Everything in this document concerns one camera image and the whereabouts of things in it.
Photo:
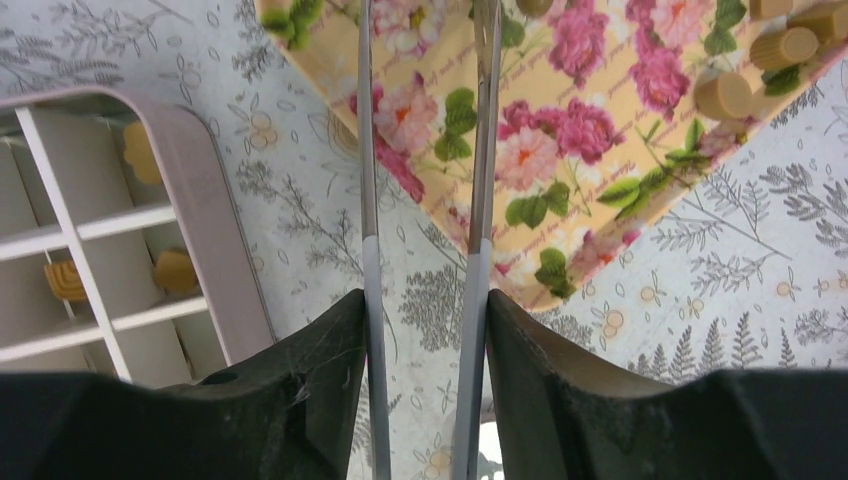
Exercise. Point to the compartmented metal chocolate tin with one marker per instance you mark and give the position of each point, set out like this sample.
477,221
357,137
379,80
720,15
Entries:
121,251

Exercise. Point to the silver metal tongs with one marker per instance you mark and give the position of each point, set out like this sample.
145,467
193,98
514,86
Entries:
488,43

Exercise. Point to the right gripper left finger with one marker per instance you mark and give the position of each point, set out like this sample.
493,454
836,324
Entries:
288,412

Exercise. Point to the floral rectangular tray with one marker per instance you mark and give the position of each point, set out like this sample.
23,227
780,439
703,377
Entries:
607,110

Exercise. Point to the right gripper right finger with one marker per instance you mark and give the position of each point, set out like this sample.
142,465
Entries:
565,413

